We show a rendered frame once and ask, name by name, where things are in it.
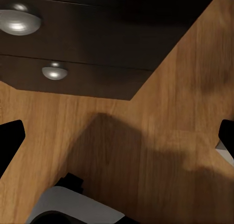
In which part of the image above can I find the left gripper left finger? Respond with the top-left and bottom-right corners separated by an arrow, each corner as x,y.
0,120 -> 25,178

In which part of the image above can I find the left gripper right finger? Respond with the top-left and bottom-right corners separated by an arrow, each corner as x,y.
218,119 -> 234,159

